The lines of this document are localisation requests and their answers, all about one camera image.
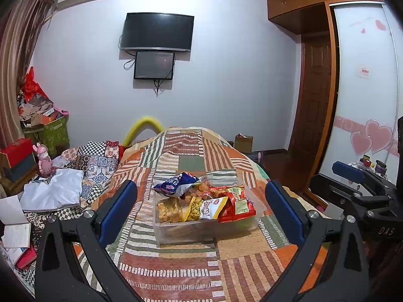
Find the white sliding wardrobe door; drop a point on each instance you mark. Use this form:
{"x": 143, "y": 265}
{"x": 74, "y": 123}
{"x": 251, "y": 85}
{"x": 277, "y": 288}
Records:
{"x": 362, "y": 94}

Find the red book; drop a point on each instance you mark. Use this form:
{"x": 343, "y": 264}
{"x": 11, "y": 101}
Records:
{"x": 26, "y": 258}

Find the small cardboard box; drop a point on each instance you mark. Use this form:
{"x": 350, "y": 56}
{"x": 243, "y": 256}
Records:
{"x": 243, "y": 143}

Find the dark glass jar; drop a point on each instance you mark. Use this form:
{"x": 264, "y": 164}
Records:
{"x": 380, "y": 166}

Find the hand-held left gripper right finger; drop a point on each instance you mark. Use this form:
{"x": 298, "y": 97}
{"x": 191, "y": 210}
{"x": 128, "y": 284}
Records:
{"x": 285, "y": 214}

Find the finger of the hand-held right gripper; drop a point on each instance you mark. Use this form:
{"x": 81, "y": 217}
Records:
{"x": 327, "y": 188}
{"x": 346, "y": 171}

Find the grey flat box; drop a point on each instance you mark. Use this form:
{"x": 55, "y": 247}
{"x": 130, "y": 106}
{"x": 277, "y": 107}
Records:
{"x": 20, "y": 168}

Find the small black wall monitor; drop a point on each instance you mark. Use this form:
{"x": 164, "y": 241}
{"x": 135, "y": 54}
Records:
{"x": 154, "y": 65}

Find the open white notebook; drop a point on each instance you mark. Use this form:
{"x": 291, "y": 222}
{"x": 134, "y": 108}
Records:
{"x": 15, "y": 232}

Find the pink heart stickers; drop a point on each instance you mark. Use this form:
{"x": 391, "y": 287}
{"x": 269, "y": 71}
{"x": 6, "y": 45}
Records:
{"x": 374, "y": 137}

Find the yellow foam tube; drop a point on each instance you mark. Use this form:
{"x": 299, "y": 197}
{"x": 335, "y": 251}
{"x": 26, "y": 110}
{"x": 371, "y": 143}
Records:
{"x": 144, "y": 122}

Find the clear plastic storage bin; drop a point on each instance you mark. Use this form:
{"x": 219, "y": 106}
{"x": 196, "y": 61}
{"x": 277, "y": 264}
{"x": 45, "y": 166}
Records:
{"x": 189, "y": 234}

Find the striped patchwork quilt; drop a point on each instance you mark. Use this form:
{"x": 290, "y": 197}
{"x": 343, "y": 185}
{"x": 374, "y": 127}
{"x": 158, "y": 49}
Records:
{"x": 189, "y": 258}

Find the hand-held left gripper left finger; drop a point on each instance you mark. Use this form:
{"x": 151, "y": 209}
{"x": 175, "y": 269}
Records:
{"x": 118, "y": 214}

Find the black wall television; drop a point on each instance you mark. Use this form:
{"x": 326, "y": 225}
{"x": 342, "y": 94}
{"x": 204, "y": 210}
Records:
{"x": 157, "y": 31}

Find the white crumpled cloth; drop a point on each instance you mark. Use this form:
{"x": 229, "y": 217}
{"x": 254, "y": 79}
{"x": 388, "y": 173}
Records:
{"x": 56, "y": 192}

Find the red flat box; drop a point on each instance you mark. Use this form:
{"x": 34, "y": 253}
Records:
{"x": 15, "y": 151}

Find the white cluttered cabinet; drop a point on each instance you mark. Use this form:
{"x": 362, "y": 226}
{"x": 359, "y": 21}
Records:
{"x": 357, "y": 165}

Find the brown wooden door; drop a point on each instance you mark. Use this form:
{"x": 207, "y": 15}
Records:
{"x": 314, "y": 100}

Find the pile of snack packets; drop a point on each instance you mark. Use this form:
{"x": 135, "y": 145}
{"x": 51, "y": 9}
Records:
{"x": 204, "y": 207}

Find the pile of papers and boxes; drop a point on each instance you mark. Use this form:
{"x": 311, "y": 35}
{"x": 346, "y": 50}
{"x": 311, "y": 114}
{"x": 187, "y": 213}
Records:
{"x": 37, "y": 108}

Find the checkered patchwork quilt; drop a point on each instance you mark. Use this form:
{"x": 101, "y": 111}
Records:
{"x": 97, "y": 163}

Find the striped brown curtain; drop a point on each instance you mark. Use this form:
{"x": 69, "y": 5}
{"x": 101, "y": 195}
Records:
{"x": 19, "y": 53}

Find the pink rabbit figure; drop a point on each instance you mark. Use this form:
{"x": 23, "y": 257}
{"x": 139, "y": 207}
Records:
{"x": 44, "y": 163}

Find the red plastic bag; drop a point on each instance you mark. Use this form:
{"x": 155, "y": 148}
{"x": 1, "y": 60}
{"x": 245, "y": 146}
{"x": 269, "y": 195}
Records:
{"x": 31, "y": 85}

